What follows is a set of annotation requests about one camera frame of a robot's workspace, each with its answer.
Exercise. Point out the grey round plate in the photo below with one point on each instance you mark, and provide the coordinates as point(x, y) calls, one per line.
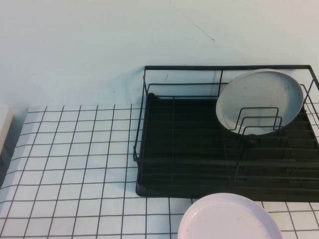
point(259, 97)

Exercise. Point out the pink round plate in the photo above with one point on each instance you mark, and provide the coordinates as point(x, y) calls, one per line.
point(229, 219)

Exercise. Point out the white grid tablecloth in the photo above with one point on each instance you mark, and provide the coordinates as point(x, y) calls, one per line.
point(69, 161)

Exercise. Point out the beige wooden block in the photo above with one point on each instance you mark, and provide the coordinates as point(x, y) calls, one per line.
point(5, 129)

